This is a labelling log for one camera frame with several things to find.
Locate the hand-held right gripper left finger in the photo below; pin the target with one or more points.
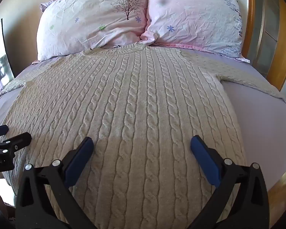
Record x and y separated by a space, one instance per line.
79 158

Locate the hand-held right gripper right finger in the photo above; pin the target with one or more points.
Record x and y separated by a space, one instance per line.
205 158

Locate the pink floral pillow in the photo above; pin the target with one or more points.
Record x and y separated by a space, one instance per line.
195 16

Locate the pink tree print pillow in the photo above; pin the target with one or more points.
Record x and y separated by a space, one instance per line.
93 19

